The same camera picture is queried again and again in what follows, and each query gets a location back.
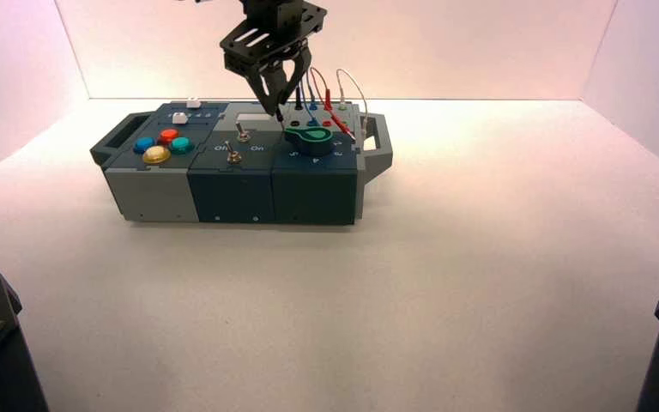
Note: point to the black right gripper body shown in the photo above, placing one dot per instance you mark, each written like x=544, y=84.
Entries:
x=275, y=28

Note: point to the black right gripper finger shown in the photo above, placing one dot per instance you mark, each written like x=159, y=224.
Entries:
x=295, y=77
x=266, y=85

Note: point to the green outlined rotary knob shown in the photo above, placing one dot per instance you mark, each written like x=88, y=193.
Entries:
x=309, y=142

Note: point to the white slider knob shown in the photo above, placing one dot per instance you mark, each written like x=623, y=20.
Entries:
x=193, y=103
x=179, y=118

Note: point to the green push button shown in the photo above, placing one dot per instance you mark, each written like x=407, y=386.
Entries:
x=181, y=145

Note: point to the blue grey task box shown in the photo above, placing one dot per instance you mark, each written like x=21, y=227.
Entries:
x=233, y=187

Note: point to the red push button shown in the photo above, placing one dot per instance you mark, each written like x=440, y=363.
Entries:
x=168, y=136

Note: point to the yellow push button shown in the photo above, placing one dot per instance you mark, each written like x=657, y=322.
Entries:
x=156, y=154

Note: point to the blue push button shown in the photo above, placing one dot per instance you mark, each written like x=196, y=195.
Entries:
x=144, y=144

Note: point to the metal toggle switch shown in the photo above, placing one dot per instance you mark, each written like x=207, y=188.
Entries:
x=242, y=135
x=233, y=154

